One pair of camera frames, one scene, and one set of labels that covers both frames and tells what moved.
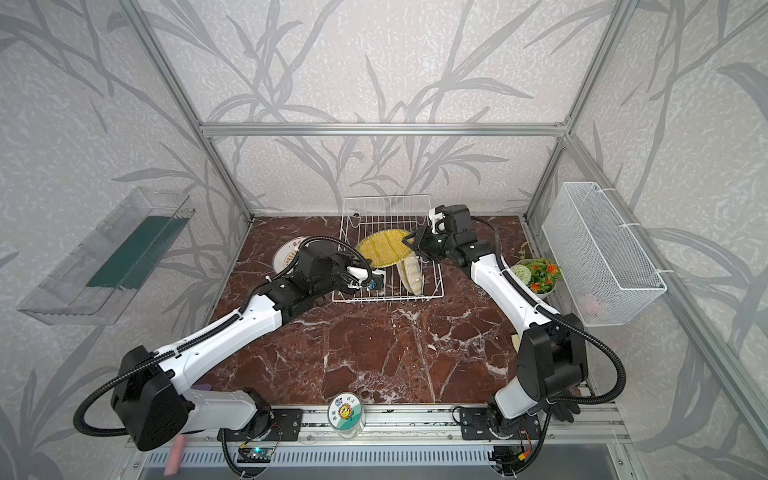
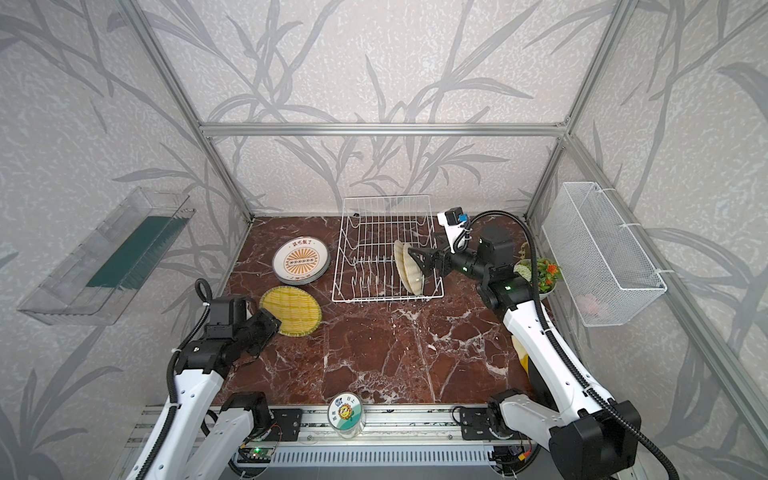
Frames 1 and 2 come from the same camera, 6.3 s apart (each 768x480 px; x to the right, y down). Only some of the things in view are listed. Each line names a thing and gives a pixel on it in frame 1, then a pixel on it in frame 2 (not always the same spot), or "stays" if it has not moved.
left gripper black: [341, 257] -> [271, 324]
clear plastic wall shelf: [91, 285] stays
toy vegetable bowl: [540, 275] stays
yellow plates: [402, 272] stays
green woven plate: [385, 247] -> [297, 310]
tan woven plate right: [413, 271] stays
